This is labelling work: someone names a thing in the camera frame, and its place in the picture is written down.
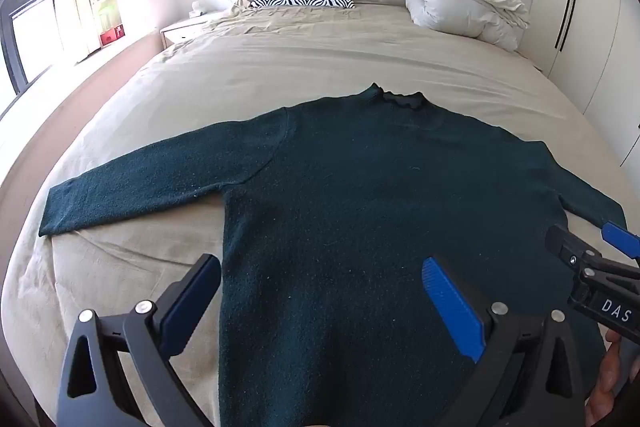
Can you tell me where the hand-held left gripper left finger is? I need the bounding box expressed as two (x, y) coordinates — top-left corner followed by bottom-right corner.
(56, 253), (222, 427)

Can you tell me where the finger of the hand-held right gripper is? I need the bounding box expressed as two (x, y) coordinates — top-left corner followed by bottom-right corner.
(545, 224), (603, 269)
(601, 221), (640, 267)

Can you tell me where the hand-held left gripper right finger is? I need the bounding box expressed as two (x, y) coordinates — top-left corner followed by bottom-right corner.
(421, 255), (587, 427)

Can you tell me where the white wardrobe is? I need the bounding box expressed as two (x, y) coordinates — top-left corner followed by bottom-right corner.
(530, 0), (640, 168)

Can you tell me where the dark green sweater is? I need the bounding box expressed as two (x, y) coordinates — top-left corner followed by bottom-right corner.
(39, 83), (628, 427)

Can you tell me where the red box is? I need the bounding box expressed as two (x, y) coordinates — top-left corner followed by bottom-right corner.
(100, 24), (125, 47)

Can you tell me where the white nightstand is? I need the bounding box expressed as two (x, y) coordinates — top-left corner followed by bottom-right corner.
(160, 10), (232, 53)

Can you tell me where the bed with beige sheet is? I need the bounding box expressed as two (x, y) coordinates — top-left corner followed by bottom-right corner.
(0, 0), (640, 427)

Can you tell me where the person's right hand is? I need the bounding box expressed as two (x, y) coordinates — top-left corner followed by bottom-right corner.
(584, 329), (640, 427)

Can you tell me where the black framed window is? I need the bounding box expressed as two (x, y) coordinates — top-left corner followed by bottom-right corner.
(0, 0), (57, 97)

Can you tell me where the green container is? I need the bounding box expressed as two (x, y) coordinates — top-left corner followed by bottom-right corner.
(97, 1), (121, 30)

